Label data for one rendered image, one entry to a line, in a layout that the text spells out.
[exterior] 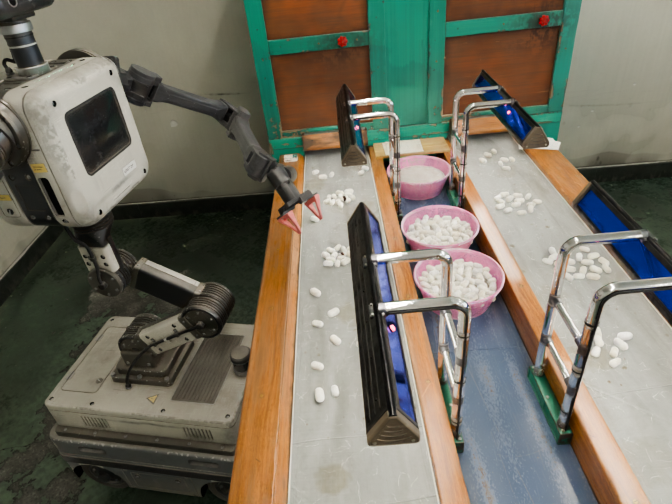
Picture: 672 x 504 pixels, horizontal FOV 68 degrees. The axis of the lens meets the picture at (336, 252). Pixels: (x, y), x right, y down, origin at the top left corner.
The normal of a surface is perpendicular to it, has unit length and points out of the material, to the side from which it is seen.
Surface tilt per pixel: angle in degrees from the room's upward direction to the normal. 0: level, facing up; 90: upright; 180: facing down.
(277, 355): 0
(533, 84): 90
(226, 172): 90
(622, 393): 0
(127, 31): 90
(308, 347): 0
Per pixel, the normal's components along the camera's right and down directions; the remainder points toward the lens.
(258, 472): -0.09, -0.81
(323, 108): 0.03, 0.57
